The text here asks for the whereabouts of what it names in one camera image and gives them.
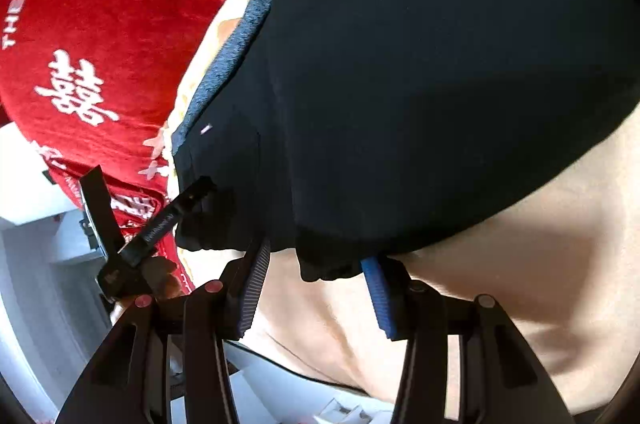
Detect person's left hand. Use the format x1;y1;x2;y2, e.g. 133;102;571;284
111;257;185;322

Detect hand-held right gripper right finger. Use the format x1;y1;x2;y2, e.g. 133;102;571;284
361;255;576;424

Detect beige cloth mat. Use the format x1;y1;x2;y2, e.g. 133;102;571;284
165;0;640;420

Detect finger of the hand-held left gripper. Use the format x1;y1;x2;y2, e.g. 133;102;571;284
79;164;124;261
120;175;218;266

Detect black pants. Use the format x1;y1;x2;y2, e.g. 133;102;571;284
171;0;640;283

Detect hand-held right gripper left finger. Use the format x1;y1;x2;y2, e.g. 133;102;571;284
55;237;272;424

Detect white furniture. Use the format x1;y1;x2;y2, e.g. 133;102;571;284
0;121;121;424

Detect red printed blanket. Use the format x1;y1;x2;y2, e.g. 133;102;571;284
0;0;301;296

